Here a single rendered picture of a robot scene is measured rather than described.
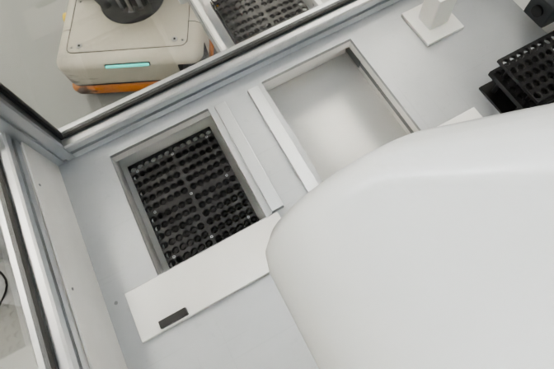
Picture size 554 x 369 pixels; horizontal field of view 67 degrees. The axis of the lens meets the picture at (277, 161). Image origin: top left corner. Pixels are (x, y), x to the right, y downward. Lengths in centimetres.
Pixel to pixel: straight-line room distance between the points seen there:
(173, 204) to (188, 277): 16
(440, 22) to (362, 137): 27
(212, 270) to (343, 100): 47
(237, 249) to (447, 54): 54
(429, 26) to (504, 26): 15
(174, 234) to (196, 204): 7
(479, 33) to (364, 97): 25
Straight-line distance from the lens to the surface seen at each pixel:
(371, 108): 93
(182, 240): 78
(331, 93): 94
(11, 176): 72
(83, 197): 82
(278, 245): 15
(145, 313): 72
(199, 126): 92
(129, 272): 75
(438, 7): 86
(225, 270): 69
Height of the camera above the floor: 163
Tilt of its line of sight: 67 degrees down
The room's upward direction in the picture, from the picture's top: 10 degrees counter-clockwise
